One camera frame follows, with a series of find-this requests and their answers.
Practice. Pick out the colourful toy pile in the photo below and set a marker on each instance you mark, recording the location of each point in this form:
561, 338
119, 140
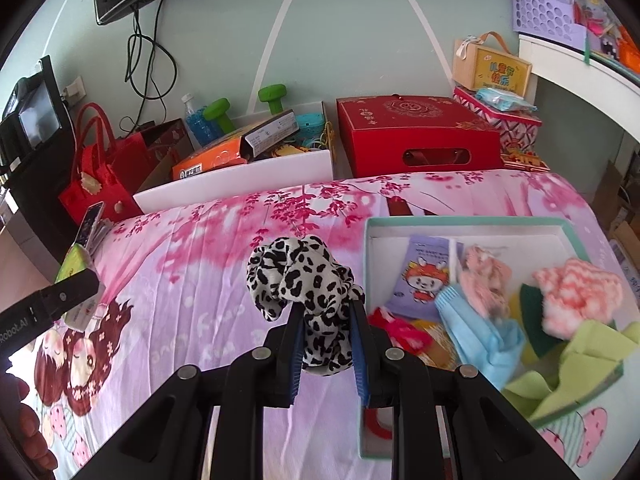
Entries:
610, 35

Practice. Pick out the pink white striped towel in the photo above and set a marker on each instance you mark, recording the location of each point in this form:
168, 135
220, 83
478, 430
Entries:
575, 295

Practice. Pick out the light green cloth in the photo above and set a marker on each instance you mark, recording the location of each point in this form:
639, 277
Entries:
585, 360

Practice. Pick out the red tape roll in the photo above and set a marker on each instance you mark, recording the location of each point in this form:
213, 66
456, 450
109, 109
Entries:
380, 432

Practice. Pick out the smartphone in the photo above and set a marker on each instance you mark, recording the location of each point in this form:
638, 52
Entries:
90, 225

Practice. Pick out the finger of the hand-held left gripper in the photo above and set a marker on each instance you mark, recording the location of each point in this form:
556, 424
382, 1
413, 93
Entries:
70, 287

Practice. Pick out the teal round gadget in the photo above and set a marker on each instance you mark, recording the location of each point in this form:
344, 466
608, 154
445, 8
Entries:
310, 125

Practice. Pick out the light blue packet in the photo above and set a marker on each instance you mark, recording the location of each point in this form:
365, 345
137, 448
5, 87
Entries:
500, 97

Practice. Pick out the leopard print scrunchie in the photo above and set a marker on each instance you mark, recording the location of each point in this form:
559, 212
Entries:
300, 270

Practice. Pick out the white phone stand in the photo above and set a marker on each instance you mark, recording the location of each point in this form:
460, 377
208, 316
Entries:
102, 232

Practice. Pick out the blue liquid plastic bottle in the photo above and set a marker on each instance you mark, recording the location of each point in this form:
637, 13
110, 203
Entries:
197, 127

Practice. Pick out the brown wooden cabinet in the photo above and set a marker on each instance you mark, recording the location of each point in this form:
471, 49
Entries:
22, 260

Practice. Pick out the teal rimmed box lid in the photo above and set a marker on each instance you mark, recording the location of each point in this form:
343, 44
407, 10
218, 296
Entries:
500, 237

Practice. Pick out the red gift box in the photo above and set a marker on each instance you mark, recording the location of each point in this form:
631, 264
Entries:
415, 125

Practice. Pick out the white wall outlet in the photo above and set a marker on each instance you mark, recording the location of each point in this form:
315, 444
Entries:
76, 89

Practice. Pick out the white foam board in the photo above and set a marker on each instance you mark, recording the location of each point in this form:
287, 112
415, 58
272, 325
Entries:
240, 182

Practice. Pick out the dark red paper bag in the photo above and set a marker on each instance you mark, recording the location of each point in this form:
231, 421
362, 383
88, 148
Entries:
160, 145

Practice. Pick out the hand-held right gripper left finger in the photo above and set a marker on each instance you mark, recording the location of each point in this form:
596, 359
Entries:
297, 355

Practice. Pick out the green tissue packet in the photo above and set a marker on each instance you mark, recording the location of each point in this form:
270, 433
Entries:
75, 262

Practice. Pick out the white curved shelf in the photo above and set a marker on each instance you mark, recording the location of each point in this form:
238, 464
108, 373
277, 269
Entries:
575, 60

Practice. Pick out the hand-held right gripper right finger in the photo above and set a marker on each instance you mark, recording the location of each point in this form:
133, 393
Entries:
360, 360

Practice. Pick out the pale pink fuzzy cloth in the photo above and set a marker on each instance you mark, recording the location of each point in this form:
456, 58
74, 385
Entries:
482, 275

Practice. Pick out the red felt handbag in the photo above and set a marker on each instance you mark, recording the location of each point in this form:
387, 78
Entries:
100, 185

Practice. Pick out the red white patterned box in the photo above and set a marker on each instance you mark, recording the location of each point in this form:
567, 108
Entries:
515, 127

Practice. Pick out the red gold paper ornament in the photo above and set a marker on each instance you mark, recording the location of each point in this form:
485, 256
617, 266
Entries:
525, 160

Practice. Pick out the purple perforated basket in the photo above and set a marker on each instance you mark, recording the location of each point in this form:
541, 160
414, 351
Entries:
540, 0

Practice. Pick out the orange cardboard box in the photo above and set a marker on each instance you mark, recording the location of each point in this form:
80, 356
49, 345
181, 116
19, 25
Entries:
210, 162

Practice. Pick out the person's left hand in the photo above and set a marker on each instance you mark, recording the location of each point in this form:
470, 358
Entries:
32, 435

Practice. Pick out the blue face mask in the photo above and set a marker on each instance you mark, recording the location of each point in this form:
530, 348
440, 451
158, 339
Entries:
480, 340

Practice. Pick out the printed cartoon bedsheet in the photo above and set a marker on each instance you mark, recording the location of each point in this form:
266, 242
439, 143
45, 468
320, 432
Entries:
200, 285

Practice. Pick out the black machine with screen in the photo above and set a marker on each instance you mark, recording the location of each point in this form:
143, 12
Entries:
30, 120

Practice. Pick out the green dumbbell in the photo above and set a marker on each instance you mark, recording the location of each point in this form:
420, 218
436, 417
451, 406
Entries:
216, 112
271, 97

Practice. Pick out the green yellow scouring sponge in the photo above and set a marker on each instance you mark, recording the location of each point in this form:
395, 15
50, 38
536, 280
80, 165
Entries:
532, 320

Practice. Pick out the purple baby wipes packet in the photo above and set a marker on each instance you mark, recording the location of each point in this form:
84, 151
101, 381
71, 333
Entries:
420, 280

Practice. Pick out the black cabinet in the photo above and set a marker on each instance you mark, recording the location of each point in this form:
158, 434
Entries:
40, 190

